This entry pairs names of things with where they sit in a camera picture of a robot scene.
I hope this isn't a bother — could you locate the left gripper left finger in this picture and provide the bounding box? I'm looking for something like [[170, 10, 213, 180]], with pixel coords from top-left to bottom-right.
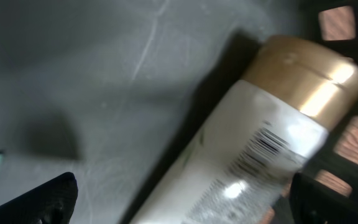
[[0, 172, 78, 224]]

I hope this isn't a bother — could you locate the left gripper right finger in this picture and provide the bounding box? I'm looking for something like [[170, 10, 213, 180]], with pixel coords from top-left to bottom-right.
[[289, 173, 358, 224]]

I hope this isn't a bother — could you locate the white bottle gold cap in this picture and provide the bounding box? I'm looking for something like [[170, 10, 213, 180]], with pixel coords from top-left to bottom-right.
[[132, 35, 358, 224]]

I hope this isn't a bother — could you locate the grey plastic mesh basket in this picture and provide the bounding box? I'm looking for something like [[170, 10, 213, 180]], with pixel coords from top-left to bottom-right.
[[0, 0, 358, 224]]

